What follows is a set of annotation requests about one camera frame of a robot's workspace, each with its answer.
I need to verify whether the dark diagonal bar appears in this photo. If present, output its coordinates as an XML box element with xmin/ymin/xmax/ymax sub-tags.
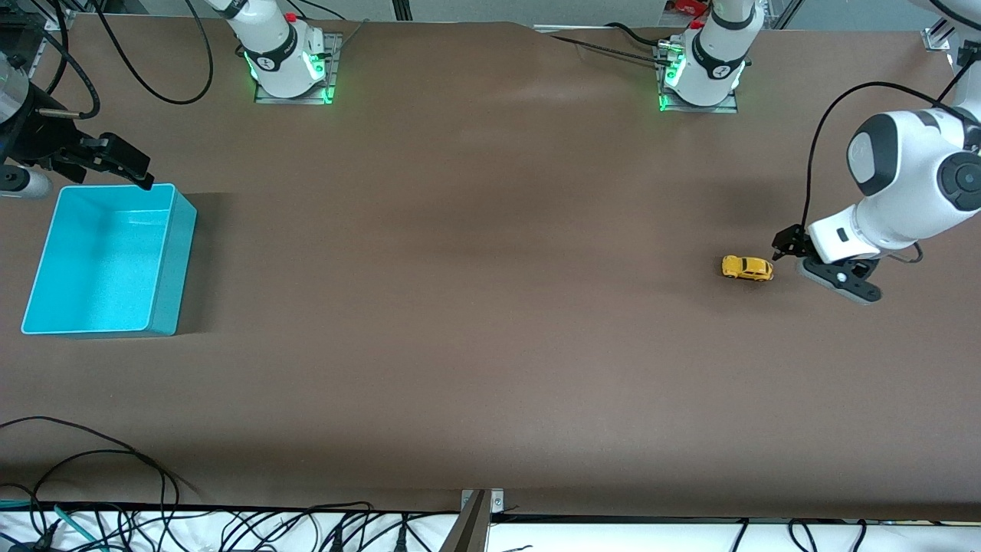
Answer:
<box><xmin>441</xmin><ymin>491</ymin><xmax>490</xmax><ymax>552</ymax></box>

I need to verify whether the brown table cover sheet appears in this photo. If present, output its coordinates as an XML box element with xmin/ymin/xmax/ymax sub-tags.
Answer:
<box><xmin>0</xmin><ymin>14</ymin><xmax>981</xmax><ymax>524</ymax></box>

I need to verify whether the teal cable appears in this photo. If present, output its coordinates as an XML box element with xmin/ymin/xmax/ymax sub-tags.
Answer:
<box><xmin>52</xmin><ymin>504</ymin><xmax>104</xmax><ymax>552</ymax></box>

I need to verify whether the yellow toy beetle car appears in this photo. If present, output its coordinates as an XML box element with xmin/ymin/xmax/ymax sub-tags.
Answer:
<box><xmin>720</xmin><ymin>255</ymin><xmax>775</xmax><ymax>283</ymax></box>

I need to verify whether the black hanging loop cable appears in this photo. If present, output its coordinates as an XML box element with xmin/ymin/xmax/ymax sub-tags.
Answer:
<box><xmin>90</xmin><ymin>0</ymin><xmax>215</xmax><ymax>107</ymax></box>

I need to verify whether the long black cable loop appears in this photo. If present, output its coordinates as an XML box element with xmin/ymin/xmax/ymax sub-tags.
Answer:
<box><xmin>31</xmin><ymin>448</ymin><xmax>182</xmax><ymax>537</ymax></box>
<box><xmin>0</xmin><ymin>416</ymin><xmax>202</xmax><ymax>507</ymax></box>

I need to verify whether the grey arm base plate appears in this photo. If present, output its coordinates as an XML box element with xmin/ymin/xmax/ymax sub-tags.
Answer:
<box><xmin>654</xmin><ymin>42</ymin><xmax>739</xmax><ymax>114</ymax></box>
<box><xmin>254</xmin><ymin>32</ymin><xmax>343</xmax><ymax>105</ymax></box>

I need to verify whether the teal plastic bin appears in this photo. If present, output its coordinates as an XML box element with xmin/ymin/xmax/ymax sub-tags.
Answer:
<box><xmin>21</xmin><ymin>182</ymin><xmax>198</xmax><ymax>337</ymax></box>

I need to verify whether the aluminium frame profile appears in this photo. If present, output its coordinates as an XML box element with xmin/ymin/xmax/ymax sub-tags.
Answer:
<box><xmin>922</xmin><ymin>17</ymin><xmax>960</xmax><ymax>53</ymax></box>
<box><xmin>763</xmin><ymin>0</ymin><xmax>804</xmax><ymax>30</ymax></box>

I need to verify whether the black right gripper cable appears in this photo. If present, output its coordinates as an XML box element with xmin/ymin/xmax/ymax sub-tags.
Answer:
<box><xmin>31</xmin><ymin>0</ymin><xmax>102</xmax><ymax>120</ymax></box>

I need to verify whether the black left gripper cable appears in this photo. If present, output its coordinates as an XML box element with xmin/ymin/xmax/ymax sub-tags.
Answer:
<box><xmin>799</xmin><ymin>80</ymin><xmax>968</xmax><ymax>231</ymax></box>

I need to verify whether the curved black base cable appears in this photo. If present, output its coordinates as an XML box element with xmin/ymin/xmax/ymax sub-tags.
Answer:
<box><xmin>604</xmin><ymin>21</ymin><xmax>669</xmax><ymax>48</ymax></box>

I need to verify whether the straight black base cable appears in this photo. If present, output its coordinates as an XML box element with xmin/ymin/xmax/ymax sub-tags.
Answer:
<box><xmin>548</xmin><ymin>34</ymin><xmax>669</xmax><ymax>67</ymax></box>

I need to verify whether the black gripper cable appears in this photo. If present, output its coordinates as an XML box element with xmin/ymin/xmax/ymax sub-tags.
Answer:
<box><xmin>799</xmin><ymin>80</ymin><xmax>968</xmax><ymax>231</ymax></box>
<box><xmin>31</xmin><ymin>0</ymin><xmax>102</xmax><ymax>120</ymax></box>

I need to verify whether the black equipment box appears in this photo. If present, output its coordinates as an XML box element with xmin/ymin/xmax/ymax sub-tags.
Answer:
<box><xmin>0</xmin><ymin>0</ymin><xmax>48</xmax><ymax>76</ymax></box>

